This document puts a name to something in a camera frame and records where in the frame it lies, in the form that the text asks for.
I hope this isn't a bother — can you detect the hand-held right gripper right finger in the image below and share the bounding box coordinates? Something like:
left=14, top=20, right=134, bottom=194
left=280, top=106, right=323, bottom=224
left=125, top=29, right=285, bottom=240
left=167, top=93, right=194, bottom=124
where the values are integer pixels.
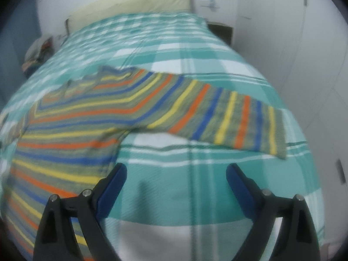
left=226, top=162, right=320, bottom=261

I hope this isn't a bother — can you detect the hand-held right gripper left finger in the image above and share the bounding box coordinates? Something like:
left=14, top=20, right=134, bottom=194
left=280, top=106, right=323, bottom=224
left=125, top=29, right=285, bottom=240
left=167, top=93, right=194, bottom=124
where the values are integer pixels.
left=33, top=162, right=128, bottom=261

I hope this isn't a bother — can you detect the pile of mixed clothes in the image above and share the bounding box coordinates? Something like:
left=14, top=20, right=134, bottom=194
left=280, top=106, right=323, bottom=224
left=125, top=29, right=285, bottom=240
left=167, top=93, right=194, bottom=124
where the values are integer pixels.
left=22, top=35, right=56, bottom=73

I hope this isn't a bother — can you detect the cream padded headboard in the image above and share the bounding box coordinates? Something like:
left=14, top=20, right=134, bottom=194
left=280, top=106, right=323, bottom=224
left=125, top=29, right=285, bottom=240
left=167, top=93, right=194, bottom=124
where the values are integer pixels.
left=65, top=0, right=192, bottom=33

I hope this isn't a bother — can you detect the blue curtain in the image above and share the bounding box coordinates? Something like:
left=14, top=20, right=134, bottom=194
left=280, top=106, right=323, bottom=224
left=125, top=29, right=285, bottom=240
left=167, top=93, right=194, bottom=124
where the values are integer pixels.
left=0, top=0, right=41, bottom=104

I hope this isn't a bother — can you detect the dark wooden nightstand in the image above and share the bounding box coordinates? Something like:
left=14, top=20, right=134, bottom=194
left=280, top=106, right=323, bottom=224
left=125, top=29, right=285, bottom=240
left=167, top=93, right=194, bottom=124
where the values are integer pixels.
left=207, top=22, right=234, bottom=45

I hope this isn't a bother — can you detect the white wardrobe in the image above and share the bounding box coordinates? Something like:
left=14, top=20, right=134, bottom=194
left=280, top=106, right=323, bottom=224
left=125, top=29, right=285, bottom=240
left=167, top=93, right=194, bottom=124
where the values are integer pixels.
left=236, top=0, right=348, bottom=196

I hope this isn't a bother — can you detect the green plaid bed blanket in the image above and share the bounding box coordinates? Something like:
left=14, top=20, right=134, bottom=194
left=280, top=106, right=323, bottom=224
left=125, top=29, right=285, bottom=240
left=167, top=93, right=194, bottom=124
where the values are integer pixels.
left=0, top=12, right=327, bottom=261

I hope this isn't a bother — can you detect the striped knit sweater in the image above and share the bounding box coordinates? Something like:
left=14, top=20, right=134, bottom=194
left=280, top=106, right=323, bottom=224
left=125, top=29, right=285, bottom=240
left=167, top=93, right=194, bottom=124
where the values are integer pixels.
left=0, top=65, right=287, bottom=261

